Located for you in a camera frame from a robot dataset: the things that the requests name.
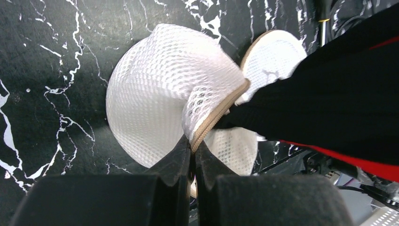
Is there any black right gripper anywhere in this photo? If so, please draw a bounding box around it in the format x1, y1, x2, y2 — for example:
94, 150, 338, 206
216, 4, 399, 182

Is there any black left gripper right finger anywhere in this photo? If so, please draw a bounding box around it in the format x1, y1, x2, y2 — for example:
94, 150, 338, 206
195, 143, 353, 226

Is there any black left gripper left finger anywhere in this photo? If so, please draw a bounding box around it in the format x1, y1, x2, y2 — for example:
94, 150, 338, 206
11, 137, 191, 226

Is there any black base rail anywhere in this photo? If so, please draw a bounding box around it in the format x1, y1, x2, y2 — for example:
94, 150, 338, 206
251, 147, 314, 176

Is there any orange handled screwdriver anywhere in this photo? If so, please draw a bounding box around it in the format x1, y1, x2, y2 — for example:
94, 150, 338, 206
315, 0, 333, 47

